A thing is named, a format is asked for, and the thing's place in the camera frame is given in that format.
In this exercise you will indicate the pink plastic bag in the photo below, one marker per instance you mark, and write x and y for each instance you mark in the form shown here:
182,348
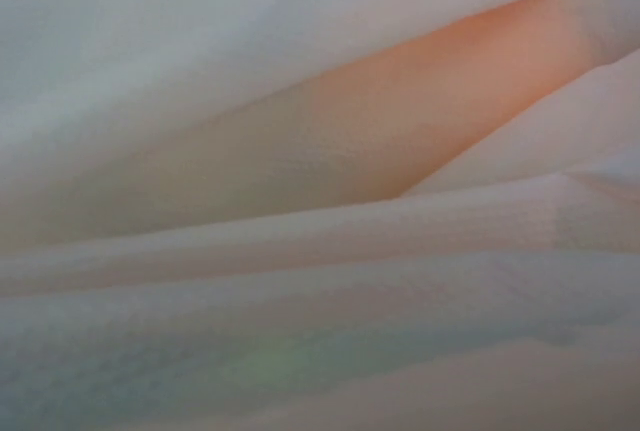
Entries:
319,214

